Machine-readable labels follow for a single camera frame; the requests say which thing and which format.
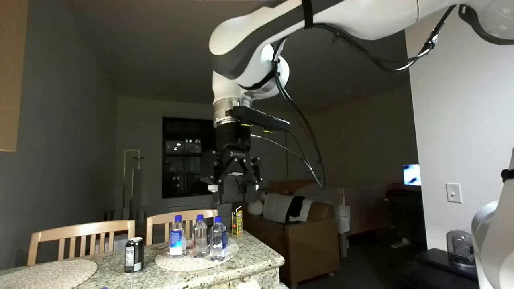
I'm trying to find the white black cushion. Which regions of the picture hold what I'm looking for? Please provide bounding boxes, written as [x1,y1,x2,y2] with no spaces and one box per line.
[263,193,311,224]

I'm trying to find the wooden chair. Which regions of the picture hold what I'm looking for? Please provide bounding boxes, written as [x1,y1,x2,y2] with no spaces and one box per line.
[145,209,218,246]
[27,221,134,266]

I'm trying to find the right clear water bottle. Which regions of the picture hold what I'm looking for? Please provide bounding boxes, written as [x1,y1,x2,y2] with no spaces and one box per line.
[210,216,226,261]

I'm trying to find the grey kettle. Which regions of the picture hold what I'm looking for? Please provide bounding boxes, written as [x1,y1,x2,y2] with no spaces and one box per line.
[446,230,475,266]

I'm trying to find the brown sofa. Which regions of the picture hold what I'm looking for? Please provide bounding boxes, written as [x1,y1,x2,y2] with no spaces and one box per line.
[243,181,340,288]

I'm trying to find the dark glass jar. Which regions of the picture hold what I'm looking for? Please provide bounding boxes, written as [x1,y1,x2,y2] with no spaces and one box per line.
[123,237,144,274]

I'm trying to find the dark window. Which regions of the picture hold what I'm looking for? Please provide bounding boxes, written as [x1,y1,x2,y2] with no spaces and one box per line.
[161,118,214,200]

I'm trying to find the left wooden chair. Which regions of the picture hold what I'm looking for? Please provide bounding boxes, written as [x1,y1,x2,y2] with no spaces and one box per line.
[27,221,134,266]

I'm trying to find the lit monitor screen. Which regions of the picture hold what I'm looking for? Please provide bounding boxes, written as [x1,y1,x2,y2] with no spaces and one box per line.
[401,165,420,187]

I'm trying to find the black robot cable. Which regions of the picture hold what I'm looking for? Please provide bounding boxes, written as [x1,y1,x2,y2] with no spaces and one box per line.
[248,4,514,190]

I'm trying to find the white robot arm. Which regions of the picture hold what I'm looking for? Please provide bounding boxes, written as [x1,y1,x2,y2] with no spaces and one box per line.
[208,0,514,195]

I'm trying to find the yellow green carton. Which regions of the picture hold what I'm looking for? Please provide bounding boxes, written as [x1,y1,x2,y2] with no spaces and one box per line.
[231,208,243,237]

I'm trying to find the middle clear water bottle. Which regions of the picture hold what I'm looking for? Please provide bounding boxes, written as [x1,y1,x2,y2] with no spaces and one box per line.
[192,216,208,258]

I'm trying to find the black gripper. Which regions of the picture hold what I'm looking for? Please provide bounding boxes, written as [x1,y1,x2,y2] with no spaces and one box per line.
[213,124,259,206]

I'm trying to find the clear water bottle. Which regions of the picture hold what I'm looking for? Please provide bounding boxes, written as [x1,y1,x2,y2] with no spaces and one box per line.
[192,216,208,258]
[210,216,226,261]

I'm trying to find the white wall switch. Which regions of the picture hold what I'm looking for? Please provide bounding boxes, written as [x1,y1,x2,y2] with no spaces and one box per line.
[444,184,462,205]

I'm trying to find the water bottle blue label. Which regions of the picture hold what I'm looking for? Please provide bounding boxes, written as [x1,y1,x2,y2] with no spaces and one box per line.
[168,216,186,258]

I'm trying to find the right wooden chair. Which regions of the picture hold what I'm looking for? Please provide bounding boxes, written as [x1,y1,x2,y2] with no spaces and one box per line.
[145,209,218,246]

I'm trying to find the floor lamp stand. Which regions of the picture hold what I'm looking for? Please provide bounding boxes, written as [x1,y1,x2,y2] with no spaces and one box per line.
[121,150,142,219]

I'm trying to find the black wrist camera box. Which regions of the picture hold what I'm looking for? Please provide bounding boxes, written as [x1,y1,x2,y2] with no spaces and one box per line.
[227,107,290,132]

